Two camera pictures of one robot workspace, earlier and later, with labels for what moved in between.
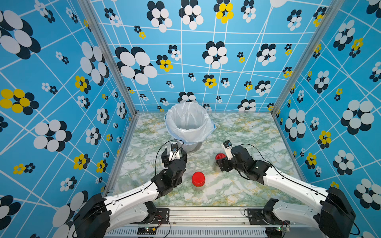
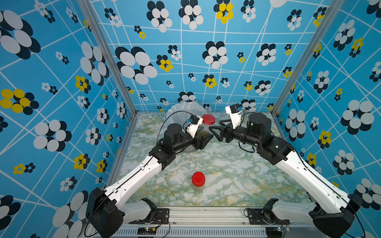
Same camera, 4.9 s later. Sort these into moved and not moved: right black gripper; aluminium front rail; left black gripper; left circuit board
Moved: left black gripper; right black gripper
Not moved: aluminium front rail; left circuit board
